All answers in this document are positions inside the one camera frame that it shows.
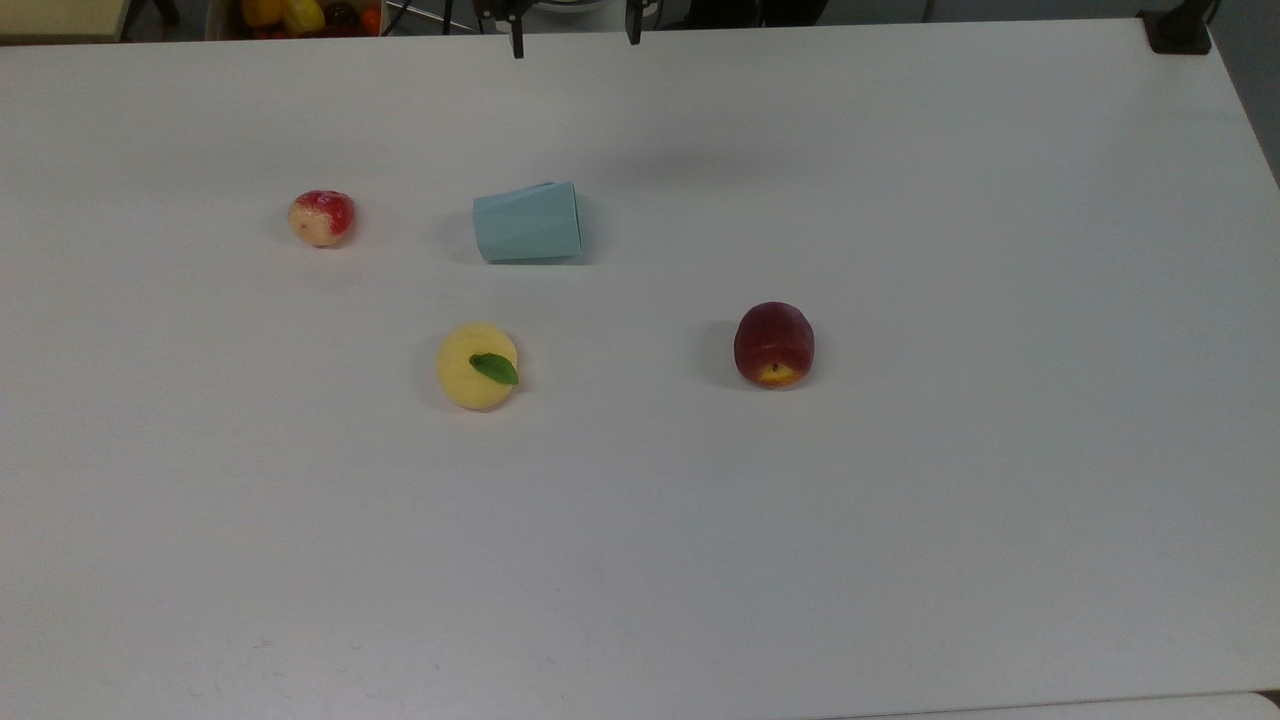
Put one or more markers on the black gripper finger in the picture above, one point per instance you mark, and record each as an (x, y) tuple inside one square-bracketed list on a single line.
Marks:
[(517, 35), (634, 25)]

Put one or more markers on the light blue mug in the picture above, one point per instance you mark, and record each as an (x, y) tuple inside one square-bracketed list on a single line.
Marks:
[(528, 225)]

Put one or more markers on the thin metal tripod legs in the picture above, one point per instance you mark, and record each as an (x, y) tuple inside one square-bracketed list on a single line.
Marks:
[(430, 15)]

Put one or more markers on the dark object behind table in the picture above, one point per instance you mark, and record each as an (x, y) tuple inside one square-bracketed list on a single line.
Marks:
[(750, 10)]

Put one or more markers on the orange toy fruit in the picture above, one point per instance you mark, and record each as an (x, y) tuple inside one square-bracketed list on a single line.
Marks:
[(371, 20)]

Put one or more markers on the yellow toy pepper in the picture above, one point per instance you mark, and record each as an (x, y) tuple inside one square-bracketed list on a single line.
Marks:
[(300, 15)]

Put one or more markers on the small red yellow apple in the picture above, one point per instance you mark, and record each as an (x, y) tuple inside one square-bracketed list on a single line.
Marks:
[(320, 218)]

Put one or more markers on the white box of toy fruit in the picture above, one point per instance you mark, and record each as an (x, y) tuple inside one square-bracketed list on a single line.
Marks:
[(215, 25)]

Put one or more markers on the yellow toy fruit green leaf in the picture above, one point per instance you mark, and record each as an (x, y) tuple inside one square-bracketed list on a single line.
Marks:
[(470, 375)]

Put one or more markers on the dark red apple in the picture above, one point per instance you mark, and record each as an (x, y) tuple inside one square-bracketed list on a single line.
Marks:
[(773, 340)]

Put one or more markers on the beige wooden board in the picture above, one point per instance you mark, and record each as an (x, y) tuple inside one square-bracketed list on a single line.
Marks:
[(60, 15)]

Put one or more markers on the black clamp mount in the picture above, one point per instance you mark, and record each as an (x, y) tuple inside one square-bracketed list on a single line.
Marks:
[(1178, 32)]

